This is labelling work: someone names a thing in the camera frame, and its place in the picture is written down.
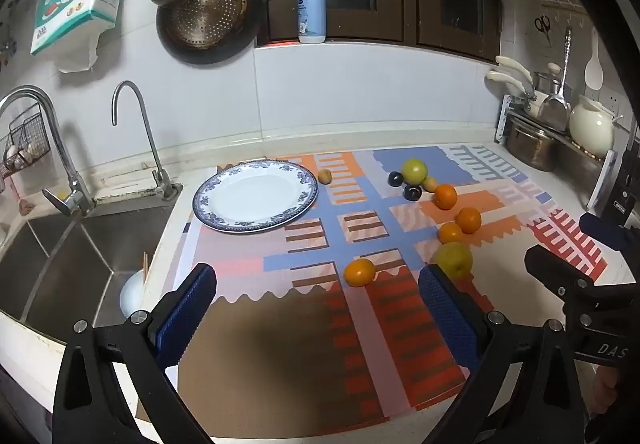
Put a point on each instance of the steel spatula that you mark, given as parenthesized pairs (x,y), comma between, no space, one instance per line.
(555,111)

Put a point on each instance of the person's right hand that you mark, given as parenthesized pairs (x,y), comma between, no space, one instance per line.
(607,389)

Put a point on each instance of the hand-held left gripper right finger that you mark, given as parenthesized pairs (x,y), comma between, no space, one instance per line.
(447,319)

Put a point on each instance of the wooden chopsticks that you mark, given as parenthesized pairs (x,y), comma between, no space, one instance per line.
(145,266)

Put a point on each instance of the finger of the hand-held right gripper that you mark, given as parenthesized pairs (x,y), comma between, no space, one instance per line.
(555,271)
(602,229)

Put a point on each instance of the large steel faucet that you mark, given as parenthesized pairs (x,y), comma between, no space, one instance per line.
(65,164)

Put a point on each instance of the blue rimmed white plate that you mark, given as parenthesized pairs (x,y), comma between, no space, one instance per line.
(255,196)

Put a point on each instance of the steel dish rack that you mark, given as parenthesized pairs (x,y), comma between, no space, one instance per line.
(575,159)

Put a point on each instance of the orange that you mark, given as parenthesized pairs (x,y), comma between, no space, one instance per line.
(445,196)
(360,272)
(468,220)
(450,232)

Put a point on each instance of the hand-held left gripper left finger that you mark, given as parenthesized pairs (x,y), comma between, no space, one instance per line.
(187,314)

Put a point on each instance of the steel sink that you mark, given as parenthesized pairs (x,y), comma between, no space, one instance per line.
(70,264)

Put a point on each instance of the white ceramic pot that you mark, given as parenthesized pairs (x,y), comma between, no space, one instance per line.
(591,126)

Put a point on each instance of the yellow green apple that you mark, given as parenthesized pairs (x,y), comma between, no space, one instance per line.
(453,260)

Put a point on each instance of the white rice spoon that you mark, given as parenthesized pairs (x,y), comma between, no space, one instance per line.
(593,69)

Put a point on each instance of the small yellow fruit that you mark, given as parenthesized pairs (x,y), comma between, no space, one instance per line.
(325,175)
(430,184)

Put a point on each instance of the colourful patterned mat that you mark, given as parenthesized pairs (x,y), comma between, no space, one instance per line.
(350,224)

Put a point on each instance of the white wall outlet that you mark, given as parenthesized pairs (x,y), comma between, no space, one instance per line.
(614,102)

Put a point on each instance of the brass colander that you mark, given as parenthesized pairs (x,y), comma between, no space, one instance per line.
(210,14)

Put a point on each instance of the thin gooseneck faucet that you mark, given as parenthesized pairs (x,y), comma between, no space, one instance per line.
(150,144)

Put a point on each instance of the small pink scrubber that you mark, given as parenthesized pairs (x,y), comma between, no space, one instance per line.
(26,207)

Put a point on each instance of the black appliance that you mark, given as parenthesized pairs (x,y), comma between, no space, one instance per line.
(622,184)

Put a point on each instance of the dark plum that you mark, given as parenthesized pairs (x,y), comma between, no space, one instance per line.
(413,192)
(396,179)

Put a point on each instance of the black scissors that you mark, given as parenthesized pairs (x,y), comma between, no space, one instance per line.
(543,26)

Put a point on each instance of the white bowl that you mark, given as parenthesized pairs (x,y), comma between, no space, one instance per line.
(132,294)

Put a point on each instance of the small lidded steel pot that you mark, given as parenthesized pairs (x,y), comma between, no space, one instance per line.
(547,81)

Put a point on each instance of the steel stock pot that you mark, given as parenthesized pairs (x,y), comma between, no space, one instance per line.
(531,144)

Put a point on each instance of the white blue pump bottle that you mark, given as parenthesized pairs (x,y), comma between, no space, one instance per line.
(312,14)

